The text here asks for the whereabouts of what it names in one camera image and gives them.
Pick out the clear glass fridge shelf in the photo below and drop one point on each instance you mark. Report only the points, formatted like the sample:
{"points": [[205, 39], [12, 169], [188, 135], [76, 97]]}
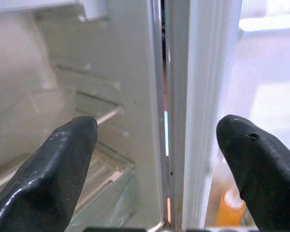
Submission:
{"points": [[111, 169]]}

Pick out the silver mini fridge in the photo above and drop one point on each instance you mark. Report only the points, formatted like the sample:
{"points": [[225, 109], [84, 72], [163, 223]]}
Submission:
{"points": [[140, 72]]}

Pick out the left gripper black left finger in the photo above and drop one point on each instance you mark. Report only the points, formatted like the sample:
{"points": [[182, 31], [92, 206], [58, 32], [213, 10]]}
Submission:
{"points": [[50, 174]]}

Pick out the orange bottle white cap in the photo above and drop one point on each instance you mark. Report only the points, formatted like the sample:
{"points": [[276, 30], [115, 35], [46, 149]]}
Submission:
{"points": [[228, 212]]}

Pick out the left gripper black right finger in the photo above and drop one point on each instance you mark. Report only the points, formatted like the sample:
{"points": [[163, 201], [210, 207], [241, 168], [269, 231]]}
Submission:
{"points": [[263, 174]]}

